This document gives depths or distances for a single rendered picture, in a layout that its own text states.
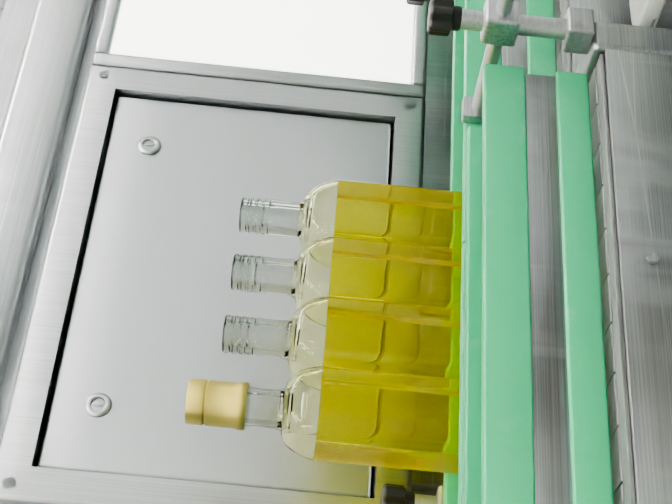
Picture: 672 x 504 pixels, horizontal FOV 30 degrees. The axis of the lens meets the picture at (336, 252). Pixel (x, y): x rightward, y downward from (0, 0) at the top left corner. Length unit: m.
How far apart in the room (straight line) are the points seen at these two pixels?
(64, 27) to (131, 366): 0.41
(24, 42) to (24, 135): 0.14
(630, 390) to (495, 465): 0.10
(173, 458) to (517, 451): 0.36
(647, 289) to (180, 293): 0.46
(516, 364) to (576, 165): 0.17
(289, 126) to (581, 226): 0.44
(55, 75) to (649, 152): 0.63
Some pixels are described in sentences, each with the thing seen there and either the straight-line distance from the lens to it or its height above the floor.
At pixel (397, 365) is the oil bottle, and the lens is 0.93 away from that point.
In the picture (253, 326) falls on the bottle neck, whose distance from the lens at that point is 0.95.
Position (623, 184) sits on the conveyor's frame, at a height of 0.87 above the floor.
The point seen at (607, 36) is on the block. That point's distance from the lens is 0.99.
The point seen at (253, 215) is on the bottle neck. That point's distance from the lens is 1.02.
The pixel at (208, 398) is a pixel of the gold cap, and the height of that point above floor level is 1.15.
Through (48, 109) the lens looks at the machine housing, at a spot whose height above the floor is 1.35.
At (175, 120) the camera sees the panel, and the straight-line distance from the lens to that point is 1.25.
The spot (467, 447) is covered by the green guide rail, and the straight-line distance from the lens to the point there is 0.87.
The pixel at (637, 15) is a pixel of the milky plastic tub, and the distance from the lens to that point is 1.05.
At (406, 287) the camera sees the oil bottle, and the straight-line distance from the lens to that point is 0.97.
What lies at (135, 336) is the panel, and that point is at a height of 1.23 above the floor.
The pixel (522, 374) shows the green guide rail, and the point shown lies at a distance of 0.81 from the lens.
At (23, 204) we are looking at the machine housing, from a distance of 1.21.
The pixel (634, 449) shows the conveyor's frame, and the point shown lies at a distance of 0.79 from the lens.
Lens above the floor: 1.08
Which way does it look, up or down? 1 degrees down
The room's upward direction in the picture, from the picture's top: 84 degrees counter-clockwise
